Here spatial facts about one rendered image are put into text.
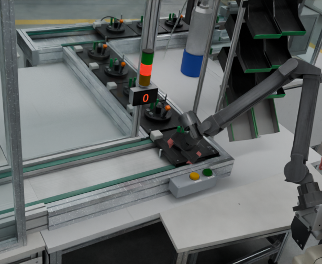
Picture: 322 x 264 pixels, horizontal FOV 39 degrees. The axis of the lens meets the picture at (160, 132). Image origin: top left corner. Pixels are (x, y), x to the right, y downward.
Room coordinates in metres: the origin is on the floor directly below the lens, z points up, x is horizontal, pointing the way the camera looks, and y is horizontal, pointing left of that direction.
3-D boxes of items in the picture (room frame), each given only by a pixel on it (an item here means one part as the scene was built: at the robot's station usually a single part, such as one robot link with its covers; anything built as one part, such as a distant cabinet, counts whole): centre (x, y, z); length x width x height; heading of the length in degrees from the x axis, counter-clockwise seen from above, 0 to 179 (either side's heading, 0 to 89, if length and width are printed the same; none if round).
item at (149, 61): (1.73, 0.10, 1.38); 0.05 x 0.05 x 0.05
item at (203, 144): (1.74, -0.12, 0.96); 0.24 x 0.24 x 0.02; 36
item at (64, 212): (1.46, 0.02, 0.91); 0.89 x 0.06 x 0.11; 126
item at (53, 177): (1.59, 0.14, 0.91); 0.84 x 0.28 x 0.10; 126
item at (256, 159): (2.10, 0.14, 0.84); 1.50 x 1.41 x 0.03; 126
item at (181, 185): (1.52, -0.17, 0.93); 0.21 x 0.07 x 0.06; 126
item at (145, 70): (1.73, 0.10, 1.33); 0.05 x 0.05 x 0.05
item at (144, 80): (1.73, 0.10, 1.28); 0.05 x 0.05 x 0.05
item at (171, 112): (1.95, 0.03, 1.01); 0.24 x 0.24 x 0.13; 36
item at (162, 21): (3.28, 0.03, 1.01); 0.24 x 0.24 x 0.13; 36
